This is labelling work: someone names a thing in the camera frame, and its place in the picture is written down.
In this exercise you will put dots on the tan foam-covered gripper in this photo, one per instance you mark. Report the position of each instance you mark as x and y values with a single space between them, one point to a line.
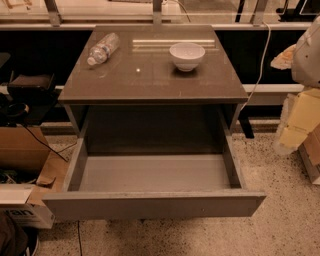
307 65

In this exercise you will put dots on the grey top drawer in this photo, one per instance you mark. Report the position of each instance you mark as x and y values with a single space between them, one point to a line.
154 164

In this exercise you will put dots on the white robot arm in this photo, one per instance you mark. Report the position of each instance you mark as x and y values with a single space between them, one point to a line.
303 58

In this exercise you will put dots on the grey drawer cabinet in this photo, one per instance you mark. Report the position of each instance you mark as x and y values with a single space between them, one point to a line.
140 74

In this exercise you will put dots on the cardboard box at right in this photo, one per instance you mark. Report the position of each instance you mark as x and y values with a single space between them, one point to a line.
310 153

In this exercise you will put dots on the white ceramic bowl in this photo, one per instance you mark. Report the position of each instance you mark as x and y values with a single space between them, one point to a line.
186 56

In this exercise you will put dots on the clear plastic water bottle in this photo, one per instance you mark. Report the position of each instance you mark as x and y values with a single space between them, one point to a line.
102 51

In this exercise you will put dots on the black tray stand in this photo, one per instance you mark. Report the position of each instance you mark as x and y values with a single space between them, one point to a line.
37 92

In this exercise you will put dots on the open cardboard box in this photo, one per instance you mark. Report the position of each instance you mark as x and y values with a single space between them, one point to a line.
29 169

